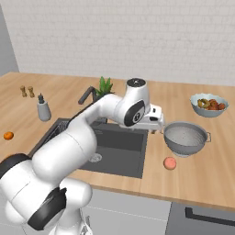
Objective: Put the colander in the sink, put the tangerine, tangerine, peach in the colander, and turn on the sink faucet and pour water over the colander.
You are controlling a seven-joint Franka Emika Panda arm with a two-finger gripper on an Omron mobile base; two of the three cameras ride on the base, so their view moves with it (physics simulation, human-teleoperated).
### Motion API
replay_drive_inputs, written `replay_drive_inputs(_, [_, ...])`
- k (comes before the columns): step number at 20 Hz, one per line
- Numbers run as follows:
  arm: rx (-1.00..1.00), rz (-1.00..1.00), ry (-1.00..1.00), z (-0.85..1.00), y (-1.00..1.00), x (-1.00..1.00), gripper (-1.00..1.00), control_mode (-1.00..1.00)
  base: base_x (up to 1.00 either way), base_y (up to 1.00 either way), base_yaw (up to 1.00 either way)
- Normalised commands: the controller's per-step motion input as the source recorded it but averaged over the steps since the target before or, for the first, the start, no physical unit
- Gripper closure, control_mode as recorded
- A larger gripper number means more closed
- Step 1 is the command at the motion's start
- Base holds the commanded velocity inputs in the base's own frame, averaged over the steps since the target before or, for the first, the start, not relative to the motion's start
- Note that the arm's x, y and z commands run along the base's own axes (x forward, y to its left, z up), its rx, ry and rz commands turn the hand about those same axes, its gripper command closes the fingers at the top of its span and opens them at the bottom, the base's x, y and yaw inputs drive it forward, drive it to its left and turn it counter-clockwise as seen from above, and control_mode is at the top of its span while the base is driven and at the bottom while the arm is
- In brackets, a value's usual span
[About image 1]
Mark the pink peach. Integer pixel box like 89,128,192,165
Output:
163,156,177,171

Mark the grey soap dispenser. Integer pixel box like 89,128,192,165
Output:
37,93,52,122

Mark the green potted plant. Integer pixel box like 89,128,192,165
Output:
95,75,116,98

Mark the pale grey cupboard front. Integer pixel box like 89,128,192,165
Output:
80,187,173,235

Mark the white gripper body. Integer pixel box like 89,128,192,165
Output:
131,114,165,133

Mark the dark grey sink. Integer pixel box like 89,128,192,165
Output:
28,117,150,180

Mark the pale blue fruit bowl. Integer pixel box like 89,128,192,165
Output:
189,93,229,118

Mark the grey metal colander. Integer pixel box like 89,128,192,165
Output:
162,120,212,159

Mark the dark grey dishwasher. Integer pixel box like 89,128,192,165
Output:
165,200,235,235

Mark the dark grey faucet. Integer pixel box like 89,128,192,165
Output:
77,85,99,106

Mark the orange tangerine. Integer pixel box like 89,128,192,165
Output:
3,131,15,141

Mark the black dishwasher handle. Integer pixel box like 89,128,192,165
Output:
185,207,235,228

